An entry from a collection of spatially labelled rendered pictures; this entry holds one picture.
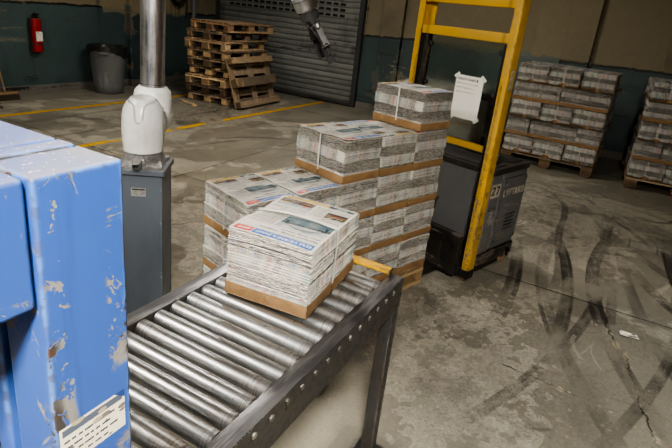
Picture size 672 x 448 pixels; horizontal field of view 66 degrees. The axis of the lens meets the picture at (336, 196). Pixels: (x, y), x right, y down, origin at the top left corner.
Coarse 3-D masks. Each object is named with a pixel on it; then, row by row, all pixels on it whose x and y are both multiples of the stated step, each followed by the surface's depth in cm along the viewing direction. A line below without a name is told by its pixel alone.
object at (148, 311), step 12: (204, 276) 173; (216, 276) 173; (180, 288) 164; (192, 288) 165; (156, 300) 156; (168, 300) 157; (180, 300) 159; (132, 312) 149; (144, 312) 150; (156, 312) 151; (132, 324) 144
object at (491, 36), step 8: (424, 24) 350; (432, 24) 349; (424, 32) 351; (432, 32) 346; (440, 32) 342; (448, 32) 338; (456, 32) 333; (464, 32) 329; (472, 32) 325; (480, 32) 321; (488, 32) 317; (496, 32) 314; (488, 40) 318; (496, 40) 314; (504, 40) 311
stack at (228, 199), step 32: (224, 192) 241; (256, 192) 246; (288, 192) 250; (320, 192) 259; (352, 192) 276; (384, 192) 296; (224, 224) 247; (384, 224) 305; (224, 256) 253; (384, 256) 314
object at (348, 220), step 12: (276, 204) 177; (288, 204) 178; (300, 204) 179; (312, 204) 180; (324, 204) 182; (312, 216) 171; (324, 216) 172; (336, 216) 173; (348, 216) 174; (348, 228) 171; (348, 240) 175; (348, 252) 179
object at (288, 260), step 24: (264, 216) 167; (240, 240) 155; (264, 240) 152; (288, 240) 151; (312, 240) 153; (240, 264) 159; (264, 264) 155; (288, 264) 151; (312, 264) 149; (264, 288) 158; (288, 288) 154; (312, 288) 155
